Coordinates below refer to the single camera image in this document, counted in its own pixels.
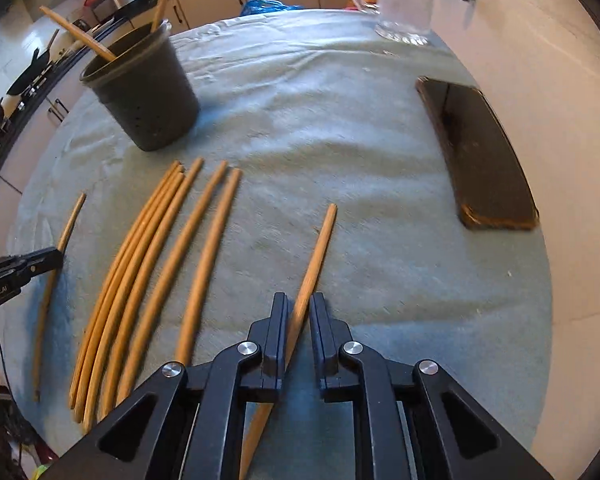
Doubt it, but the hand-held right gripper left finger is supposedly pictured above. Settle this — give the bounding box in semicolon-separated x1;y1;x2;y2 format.
40;292;289;480

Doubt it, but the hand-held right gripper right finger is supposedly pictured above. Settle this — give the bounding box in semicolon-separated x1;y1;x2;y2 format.
310;292;556;480

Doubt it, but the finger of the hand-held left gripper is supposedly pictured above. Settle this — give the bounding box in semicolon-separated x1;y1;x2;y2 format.
0;247;64;287

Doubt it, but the bunch of wooden chopsticks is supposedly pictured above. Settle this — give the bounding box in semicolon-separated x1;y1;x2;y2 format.
69;157;243;436

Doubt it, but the dark grey chopstick holder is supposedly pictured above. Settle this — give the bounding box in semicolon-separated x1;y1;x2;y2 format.
79;20;201;152

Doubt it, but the black wok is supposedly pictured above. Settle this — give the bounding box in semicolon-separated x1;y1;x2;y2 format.
7;47;57;97

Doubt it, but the smartphone in brown case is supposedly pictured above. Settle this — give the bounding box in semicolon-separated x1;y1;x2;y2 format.
415;76;540;232

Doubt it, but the blue plastic bag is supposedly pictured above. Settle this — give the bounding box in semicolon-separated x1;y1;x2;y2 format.
240;0;307;17

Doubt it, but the clear glass pitcher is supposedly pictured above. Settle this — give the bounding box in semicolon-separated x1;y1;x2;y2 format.
345;0;444;46

